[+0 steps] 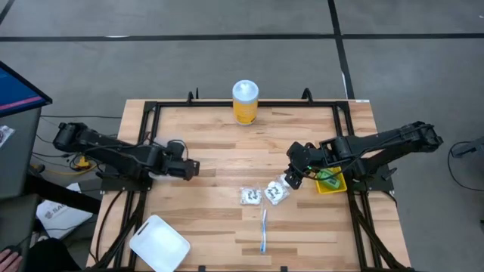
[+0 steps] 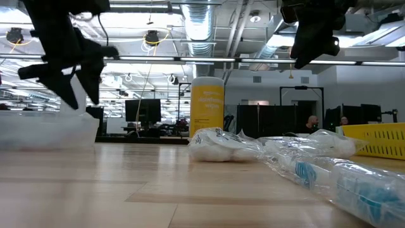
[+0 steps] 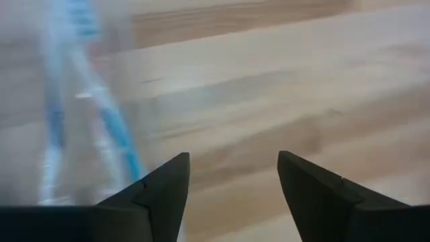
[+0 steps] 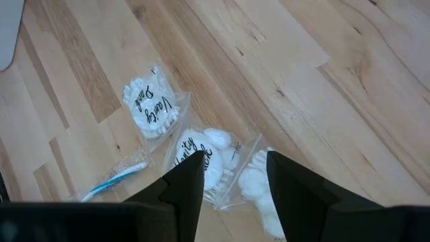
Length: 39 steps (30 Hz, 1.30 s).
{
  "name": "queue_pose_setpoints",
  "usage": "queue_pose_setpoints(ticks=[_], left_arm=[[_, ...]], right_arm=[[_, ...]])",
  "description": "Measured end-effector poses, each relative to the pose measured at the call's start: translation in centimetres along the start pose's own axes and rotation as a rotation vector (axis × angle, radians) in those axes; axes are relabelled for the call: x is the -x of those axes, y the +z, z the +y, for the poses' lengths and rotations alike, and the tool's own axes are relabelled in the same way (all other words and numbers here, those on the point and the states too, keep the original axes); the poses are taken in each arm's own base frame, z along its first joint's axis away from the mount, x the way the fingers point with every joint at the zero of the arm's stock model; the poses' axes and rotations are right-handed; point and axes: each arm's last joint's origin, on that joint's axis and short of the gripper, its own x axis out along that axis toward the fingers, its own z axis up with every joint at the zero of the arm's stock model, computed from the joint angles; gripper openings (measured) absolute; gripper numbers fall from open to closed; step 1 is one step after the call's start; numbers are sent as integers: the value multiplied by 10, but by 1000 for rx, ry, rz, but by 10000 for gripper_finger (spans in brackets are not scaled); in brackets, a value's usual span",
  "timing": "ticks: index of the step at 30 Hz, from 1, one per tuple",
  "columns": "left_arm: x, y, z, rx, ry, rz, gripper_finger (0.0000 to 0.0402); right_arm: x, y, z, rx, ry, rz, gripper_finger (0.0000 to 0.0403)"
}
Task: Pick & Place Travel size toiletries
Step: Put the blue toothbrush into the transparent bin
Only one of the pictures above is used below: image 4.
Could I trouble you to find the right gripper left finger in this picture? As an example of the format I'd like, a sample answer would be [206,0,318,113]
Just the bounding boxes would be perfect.
[123,150,206,242]

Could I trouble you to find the clear bagged vanity pack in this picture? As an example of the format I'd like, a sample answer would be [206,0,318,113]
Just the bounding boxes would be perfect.
[162,126,243,206]
[122,65,191,153]
[214,133,287,242]

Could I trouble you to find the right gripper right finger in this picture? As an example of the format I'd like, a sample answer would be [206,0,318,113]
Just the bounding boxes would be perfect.
[266,150,384,242]

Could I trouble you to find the wrapped blue white toothbrush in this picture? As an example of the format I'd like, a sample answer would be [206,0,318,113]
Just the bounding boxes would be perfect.
[72,149,154,203]

